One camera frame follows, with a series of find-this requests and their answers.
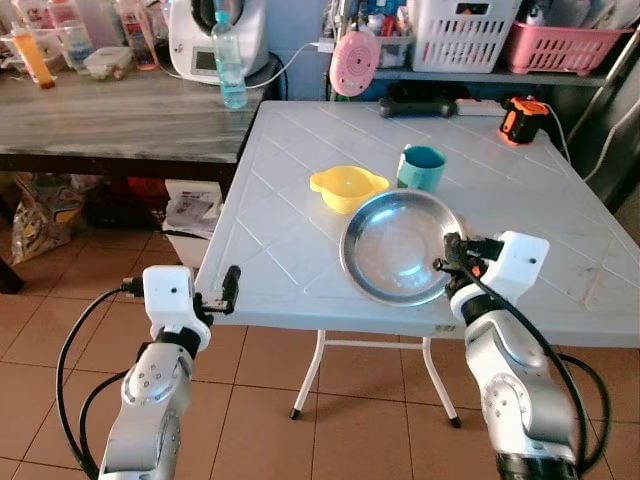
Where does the round steel plate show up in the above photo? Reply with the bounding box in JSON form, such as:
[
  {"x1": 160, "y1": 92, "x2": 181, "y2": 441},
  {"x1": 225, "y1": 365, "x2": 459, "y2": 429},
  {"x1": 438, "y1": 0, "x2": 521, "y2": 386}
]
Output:
[{"x1": 339, "y1": 187, "x2": 468, "y2": 307}]

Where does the white plastic folding table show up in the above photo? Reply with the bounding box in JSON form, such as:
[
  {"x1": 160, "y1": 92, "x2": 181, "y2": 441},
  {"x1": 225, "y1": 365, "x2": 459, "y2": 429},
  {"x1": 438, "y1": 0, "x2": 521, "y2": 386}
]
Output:
[{"x1": 194, "y1": 99, "x2": 640, "y2": 429}]

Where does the teal plastic cup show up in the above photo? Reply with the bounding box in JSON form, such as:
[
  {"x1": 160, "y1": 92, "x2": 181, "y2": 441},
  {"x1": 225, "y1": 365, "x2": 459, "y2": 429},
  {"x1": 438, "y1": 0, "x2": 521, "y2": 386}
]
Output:
[{"x1": 396, "y1": 144, "x2": 448, "y2": 195}]

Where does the yellow plastic bowl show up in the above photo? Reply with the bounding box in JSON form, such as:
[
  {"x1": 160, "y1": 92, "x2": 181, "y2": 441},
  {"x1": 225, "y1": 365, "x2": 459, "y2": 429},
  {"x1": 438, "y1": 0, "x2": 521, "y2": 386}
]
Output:
[{"x1": 308, "y1": 165, "x2": 391, "y2": 216}]

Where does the orange black device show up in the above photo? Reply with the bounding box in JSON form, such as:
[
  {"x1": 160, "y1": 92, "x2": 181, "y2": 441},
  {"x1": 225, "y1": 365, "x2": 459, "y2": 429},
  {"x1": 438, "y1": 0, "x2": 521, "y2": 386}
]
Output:
[{"x1": 499, "y1": 96, "x2": 552, "y2": 148}]

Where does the printed clear plastic bag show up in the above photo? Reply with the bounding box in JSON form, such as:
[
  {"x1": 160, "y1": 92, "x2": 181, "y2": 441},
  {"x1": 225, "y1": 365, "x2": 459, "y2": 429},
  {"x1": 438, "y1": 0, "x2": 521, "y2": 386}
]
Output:
[{"x1": 8, "y1": 173, "x2": 89, "y2": 265}]

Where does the dark wooden marbled table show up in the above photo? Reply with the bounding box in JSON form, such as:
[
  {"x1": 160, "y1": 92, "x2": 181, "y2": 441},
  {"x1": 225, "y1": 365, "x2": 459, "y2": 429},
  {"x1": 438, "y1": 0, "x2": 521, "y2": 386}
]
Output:
[{"x1": 0, "y1": 68, "x2": 293, "y2": 189}]

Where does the white plastic basket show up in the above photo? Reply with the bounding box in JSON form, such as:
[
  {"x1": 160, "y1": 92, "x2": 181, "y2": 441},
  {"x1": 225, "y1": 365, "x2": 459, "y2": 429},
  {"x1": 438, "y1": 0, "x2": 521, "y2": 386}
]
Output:
[{"x1": 409, "y1": 0, "x2": 522, "y2": 74}]

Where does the pink round device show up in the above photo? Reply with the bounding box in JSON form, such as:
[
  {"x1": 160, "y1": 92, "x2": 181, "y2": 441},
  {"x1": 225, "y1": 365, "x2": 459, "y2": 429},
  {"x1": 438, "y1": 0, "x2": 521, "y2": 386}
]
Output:
[{"x1": 328, "y1": 29, "x2": 382, "y2": 99}]

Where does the pink plastic basket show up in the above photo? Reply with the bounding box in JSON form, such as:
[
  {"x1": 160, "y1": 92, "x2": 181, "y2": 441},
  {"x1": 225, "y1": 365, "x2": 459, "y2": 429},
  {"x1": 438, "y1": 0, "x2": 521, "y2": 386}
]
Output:
[{"x1": 502, "y1": 21, "x2": 634, "y2": 77}]

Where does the clear water bottle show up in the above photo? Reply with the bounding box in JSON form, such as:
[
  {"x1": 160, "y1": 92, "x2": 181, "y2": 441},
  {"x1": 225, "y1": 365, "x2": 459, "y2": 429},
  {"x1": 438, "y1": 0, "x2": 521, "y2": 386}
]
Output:
[{"x1": 211, "y1": 10, "x2": 248, "y2": 110}]

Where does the white kitchen appliance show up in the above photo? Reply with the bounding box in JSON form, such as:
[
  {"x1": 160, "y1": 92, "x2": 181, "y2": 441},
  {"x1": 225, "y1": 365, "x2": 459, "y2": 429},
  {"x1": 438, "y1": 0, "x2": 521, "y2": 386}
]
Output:
[{"x1": 167, "y1": 0, "x2": 271, "y2": 83}]

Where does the small clear lidded container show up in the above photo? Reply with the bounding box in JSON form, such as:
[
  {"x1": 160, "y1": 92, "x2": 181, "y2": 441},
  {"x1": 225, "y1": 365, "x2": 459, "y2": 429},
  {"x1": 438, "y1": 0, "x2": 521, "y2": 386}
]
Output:
[{"x1": 82, "y1": 46, "x2": 135, "y2": 82}]

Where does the brown sauce bottle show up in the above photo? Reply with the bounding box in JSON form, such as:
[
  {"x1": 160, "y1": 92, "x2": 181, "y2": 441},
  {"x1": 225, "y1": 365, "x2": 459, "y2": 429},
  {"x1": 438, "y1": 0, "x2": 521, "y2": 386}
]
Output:
[{"x1": 118, "y1": 0, "x2": 159, "y2": 71}]

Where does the clear plastic jar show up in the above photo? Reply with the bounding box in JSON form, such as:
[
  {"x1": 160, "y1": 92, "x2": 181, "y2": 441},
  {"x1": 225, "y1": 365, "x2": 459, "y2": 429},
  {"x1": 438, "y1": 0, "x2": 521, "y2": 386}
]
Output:
[{"x1": 50, "y1": 0, "x2": 96, "y2": 73}]

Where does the tall orange bottle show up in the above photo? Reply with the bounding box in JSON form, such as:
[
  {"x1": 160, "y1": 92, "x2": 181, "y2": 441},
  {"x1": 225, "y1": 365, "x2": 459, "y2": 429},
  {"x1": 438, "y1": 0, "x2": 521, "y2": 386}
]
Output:
[{"x1": 9, "y1": 27, "x2": 57, "y2": 90}]

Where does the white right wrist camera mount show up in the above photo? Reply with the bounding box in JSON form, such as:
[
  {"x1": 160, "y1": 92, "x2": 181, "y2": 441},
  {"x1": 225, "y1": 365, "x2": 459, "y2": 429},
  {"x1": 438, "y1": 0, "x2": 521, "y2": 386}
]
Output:
[{"x1": 478, "y1": 231, "x2": 552, "y2": 303}]

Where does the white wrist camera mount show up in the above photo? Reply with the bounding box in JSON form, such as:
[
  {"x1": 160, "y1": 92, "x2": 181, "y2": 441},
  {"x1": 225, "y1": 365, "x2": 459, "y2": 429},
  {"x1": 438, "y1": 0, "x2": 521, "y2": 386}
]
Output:
[
  {"x1": 142, "y1": 264, "x2": 198, "y2": 343},
  {"x1": 478, "y1": 231, "x2": 552, "y2": 303}
]

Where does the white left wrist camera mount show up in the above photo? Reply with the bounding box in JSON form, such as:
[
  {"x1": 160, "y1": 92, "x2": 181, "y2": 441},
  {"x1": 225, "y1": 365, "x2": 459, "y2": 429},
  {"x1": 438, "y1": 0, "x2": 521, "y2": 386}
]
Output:
[{"x1": 142, "y1": 264, "x2": 198, "y2": 343}]

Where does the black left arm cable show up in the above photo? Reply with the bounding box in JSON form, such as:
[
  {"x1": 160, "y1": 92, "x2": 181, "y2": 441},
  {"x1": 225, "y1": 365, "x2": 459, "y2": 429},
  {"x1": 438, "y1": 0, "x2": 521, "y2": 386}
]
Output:
[
  {"x1": 78, "y1": 370, "x2": 131, "y2": 471},
  {"x1": 55, "y1": 278, "x2": 146, "y2": 476}
]

